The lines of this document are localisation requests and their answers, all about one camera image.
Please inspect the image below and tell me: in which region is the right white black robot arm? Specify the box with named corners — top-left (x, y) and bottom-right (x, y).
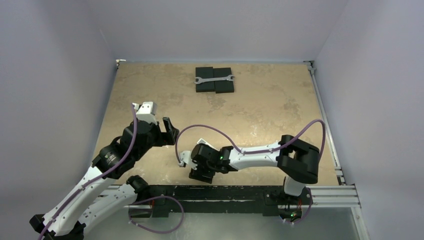
top-left (179, 135), bottom-right (322, 204)

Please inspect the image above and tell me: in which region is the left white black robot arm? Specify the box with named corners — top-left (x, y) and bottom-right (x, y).
top-left (29, 117), bottom-right (180, 240)

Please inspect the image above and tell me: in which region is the silver open-end wrench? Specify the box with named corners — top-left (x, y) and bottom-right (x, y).
top-left (194, 74), bottom-right (235, 85)

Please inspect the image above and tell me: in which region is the left black foam block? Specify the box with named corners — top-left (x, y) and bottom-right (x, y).
top-left (195, 66), bottom-right (216, 93)

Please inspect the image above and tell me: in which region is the black foam block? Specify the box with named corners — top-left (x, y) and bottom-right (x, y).
top-left (195, 66), bottom-right (216, 93)
top-left (213, 67), bottom-right (235, 94)

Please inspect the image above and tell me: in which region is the right black foam block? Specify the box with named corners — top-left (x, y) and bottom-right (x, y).
top-left (213, 67), bottom-right (235, 94)

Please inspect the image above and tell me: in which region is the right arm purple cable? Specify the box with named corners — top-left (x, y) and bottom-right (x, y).
top-left (174, 119), bottom-right (327, 167)

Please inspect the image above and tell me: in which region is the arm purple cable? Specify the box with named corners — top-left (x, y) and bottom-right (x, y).
top-left (174, 119), bottom-right (327, 167)
top-left (37, 103), bottom-right (139, 240)

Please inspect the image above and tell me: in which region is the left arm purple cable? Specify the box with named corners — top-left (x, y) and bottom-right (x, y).
top-left (37, 103), bottom-right (139, 240)

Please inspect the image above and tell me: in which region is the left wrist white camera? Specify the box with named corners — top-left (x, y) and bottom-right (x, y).
top-left (132, 101), bottom-right (158, 125)

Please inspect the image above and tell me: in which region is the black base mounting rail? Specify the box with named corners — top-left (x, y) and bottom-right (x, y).
top-left (133, 185), bottom-right (313, 219)

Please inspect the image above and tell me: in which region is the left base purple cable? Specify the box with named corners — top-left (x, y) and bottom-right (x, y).
top-left (127, 195), bottom-right (185, 234)

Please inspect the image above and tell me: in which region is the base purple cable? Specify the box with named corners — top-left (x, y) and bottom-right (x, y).
top-left (282, 185), bottom-right (314, 226)
top-left (127, 195), bottom-right (185, 234)

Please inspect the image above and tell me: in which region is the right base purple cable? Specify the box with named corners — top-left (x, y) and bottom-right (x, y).
top-left (282, 185), bottom-right (314, 226)

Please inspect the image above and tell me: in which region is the right aluminium frame rail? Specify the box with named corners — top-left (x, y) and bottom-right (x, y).
top-left (303, 60), bottom-right (370, 240)

